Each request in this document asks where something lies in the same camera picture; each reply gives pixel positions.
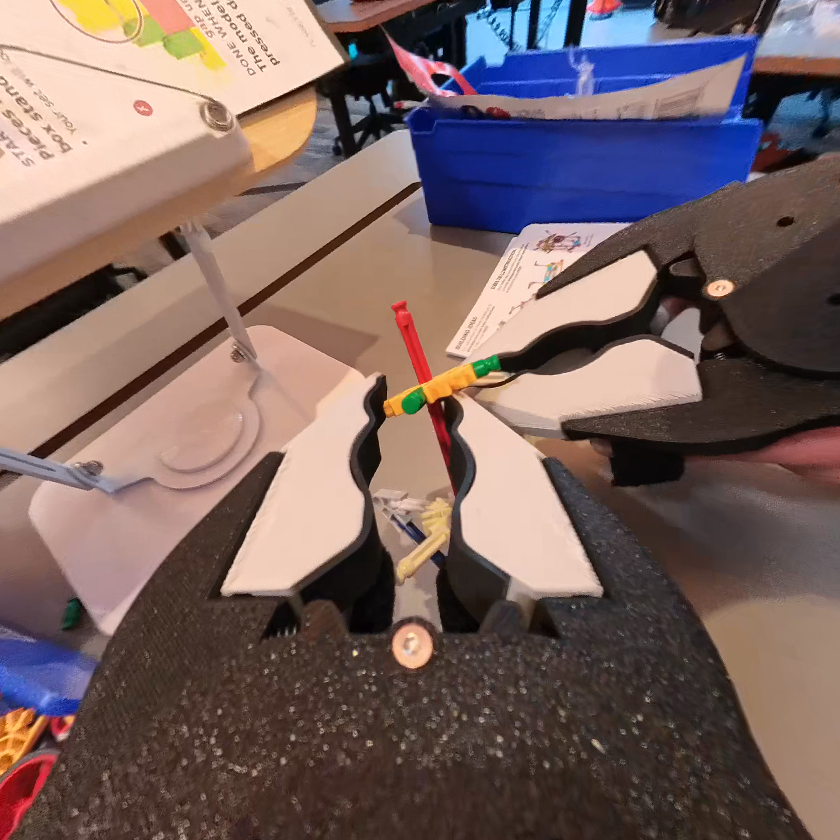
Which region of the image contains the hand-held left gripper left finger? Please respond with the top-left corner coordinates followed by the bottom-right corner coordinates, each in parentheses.
top-left (220, 373), bottom-right (389, 598)

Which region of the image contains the white document stand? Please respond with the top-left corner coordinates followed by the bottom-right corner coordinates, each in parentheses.
top-left (0, 0), bottom-right (365, 636)

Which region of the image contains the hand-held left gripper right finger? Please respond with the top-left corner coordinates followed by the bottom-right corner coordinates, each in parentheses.
top-left (451, 395), bottom-right (605, 613)

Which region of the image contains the person's right hand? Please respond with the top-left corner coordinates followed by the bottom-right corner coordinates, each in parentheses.
top-left (591, 427), bottom-right (840, 470)

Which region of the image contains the blue parts bin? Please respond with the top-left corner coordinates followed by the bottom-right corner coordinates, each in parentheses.
top-left (0, 626), bottom-right (99, 828)

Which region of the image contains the blue bin with papers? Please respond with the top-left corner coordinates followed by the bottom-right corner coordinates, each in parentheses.
top-left (407, 34), bottom-right (763, 235)

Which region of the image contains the colourful construction toy model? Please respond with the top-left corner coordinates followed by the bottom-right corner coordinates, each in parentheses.
top-left (374, 301), bottom-right (503, 585)

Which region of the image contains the illustrated instruction booklet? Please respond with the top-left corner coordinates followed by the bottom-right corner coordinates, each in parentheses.
top-left (446, 223), bottom-right (631, 361)

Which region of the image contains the pile of colourful construction pieces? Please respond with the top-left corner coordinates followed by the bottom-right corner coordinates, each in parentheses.
top-left (0, 707), bottom-right (73, 824)

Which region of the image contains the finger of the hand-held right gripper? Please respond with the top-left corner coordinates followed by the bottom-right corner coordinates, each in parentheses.
top-left (468, 249), bottom-right (660, 368)
top-left (472, 338), bottom-right (704, 441)

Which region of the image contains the white paper sheet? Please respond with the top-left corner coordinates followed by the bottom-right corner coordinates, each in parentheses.
top-left (430, 52), bottom-right (749, 122)

